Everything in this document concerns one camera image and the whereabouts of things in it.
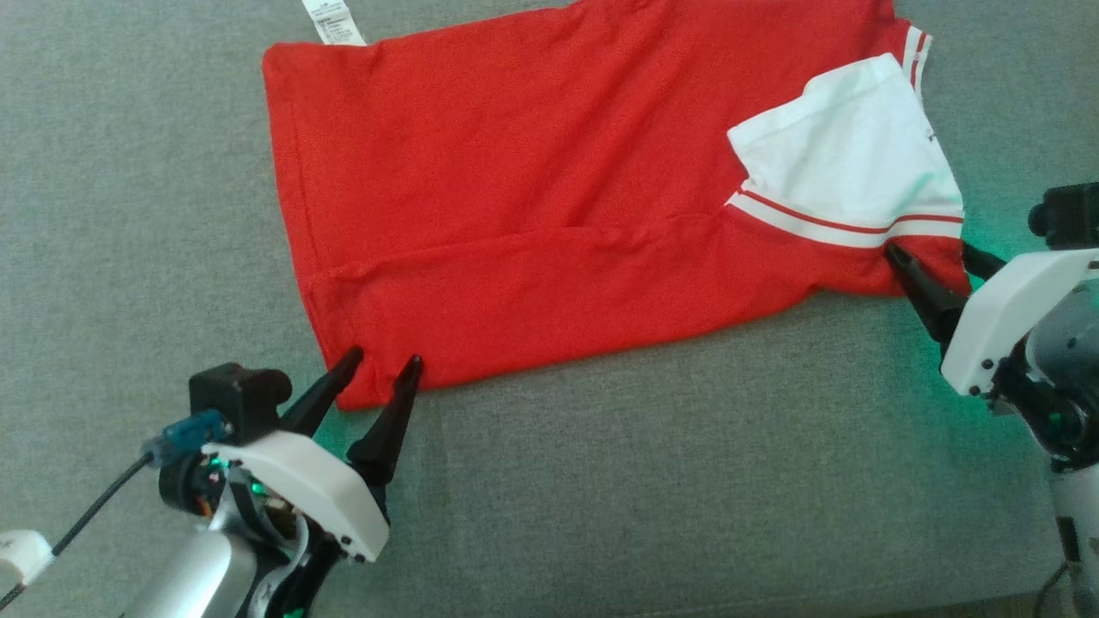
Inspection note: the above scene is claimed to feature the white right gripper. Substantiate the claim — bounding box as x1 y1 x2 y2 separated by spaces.
884 242 1099 397

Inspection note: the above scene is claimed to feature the white cable clip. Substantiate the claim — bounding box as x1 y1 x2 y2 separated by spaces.
0 530 55 586

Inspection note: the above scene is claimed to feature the thin black cable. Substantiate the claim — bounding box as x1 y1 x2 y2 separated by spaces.
1033 558 1074 618
0 453 157 607

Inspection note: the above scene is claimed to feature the large grey sofa seat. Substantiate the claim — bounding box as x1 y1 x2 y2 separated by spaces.
0 0 1099 618

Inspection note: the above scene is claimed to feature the blue cable connector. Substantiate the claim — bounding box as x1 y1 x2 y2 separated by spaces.
142 409 229 465

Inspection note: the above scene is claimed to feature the red shirt white trim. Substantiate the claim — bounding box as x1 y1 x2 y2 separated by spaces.
262 0 975 411

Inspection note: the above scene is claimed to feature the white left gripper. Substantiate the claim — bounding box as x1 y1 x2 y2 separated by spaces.
202 345 424 565

